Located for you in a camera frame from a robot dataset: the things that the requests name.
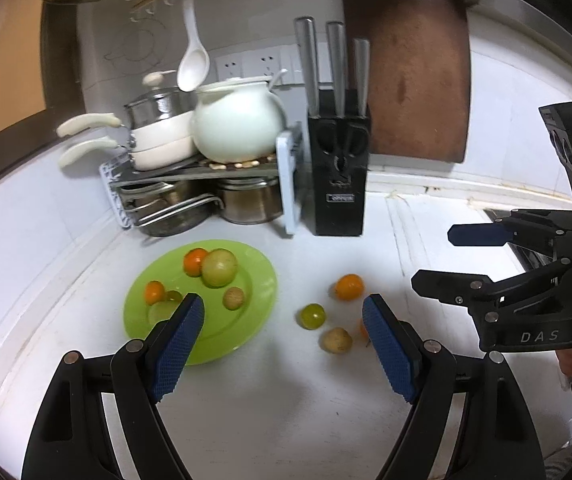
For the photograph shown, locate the small orange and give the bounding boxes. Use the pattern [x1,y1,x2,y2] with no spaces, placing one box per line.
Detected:
[334,274,365,301]
[144,281,167,306]

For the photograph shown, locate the small brown fruit back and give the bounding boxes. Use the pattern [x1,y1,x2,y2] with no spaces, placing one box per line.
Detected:
[321,327,353,354]

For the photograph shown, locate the small brown fruit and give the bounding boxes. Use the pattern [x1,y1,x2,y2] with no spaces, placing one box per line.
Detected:
[222,287,246,311]
[321,327,353,354]

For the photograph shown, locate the large green apple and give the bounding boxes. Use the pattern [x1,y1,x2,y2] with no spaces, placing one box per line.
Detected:
[147,300,180,327]

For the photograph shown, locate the small green tomato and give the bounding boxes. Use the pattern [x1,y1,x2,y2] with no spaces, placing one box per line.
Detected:
[299,304,326,330]

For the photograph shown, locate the large orange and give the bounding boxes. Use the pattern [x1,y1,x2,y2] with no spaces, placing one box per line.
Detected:
[183,247,209,278]

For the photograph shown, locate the small brown fruit front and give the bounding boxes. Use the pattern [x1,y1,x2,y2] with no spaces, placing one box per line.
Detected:
[222,287,246,311]

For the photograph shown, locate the large yellow-green apple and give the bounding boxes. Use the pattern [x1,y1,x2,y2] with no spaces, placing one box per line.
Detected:
[201,248,238,288]

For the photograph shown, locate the black knife block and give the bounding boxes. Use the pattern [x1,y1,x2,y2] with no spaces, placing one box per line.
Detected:
[308,89,371,236]

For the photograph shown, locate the brown wooden cutting board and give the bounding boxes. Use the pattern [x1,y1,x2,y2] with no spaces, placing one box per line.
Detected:
[342,0,472,162]

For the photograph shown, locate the green plate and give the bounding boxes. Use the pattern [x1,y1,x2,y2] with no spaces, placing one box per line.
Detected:
[123,240,277,365]

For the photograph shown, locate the steel pot under rack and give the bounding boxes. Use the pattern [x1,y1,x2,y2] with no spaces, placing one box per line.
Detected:
[218,177,283,226]

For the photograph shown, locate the steel pan under rack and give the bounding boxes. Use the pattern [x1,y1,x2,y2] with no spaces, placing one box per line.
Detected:
[117,181,223,237]

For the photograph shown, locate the white ceramic pot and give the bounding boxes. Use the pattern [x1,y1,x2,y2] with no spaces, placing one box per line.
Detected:
[190,70,287,164]

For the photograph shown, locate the grey pot rack shelf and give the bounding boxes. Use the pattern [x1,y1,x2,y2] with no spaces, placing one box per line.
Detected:
[100,122,304,236]

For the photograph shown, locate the lower cream saucepan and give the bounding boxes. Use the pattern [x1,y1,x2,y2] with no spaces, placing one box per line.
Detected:
[58,136,198,171]

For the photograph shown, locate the cream saucepan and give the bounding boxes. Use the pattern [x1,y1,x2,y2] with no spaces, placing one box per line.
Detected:
[58,136,198,171]
[56,112,194,152]

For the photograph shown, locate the upper cream saucepan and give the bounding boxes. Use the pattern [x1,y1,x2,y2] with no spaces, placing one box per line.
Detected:
[56,112,194,152]

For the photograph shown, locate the white ladle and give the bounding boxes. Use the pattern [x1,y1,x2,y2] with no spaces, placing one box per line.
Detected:
[176,0,210,92]

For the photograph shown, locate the steel pot with lid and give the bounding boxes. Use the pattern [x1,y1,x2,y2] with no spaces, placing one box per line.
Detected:
[124,70,197,129]

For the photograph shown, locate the dark brown cabinet doors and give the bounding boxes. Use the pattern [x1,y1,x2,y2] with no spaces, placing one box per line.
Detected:
[0,0,84,179]

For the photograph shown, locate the steel knife handle right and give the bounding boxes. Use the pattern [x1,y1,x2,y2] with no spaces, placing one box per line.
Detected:
[353,38,371,117]

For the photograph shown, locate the steel knife handle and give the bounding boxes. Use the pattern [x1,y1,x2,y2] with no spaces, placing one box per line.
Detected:
[294,16,320,117]
[353,38,371,117]
[326,21,347,117]

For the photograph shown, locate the steel knife handle middle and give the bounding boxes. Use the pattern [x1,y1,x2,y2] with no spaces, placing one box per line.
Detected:
[326,21,347,117]

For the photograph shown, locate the steel knife handle left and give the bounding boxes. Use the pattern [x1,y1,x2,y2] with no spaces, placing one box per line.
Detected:
[294,16,320,117]

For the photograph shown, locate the white wall power sockets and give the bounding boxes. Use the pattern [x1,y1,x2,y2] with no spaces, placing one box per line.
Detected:
[213,44,335,86]

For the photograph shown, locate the wire trivet on wall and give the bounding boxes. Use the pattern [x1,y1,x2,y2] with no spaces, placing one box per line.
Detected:
[104,20,160,65]

